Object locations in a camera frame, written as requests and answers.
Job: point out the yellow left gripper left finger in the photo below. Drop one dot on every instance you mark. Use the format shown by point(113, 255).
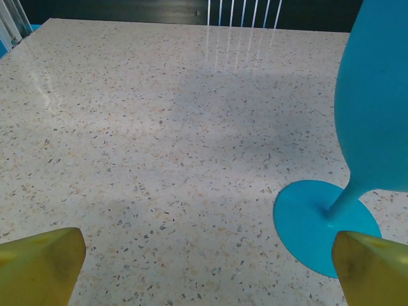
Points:
point(38, 271)

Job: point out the blue plastic wine glass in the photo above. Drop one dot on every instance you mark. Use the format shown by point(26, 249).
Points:
point(373, 95)

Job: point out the aluminium frame post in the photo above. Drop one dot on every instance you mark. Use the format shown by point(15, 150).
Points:
point(14, 22)

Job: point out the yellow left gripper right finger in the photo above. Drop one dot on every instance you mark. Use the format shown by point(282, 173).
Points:
point(376, 277)

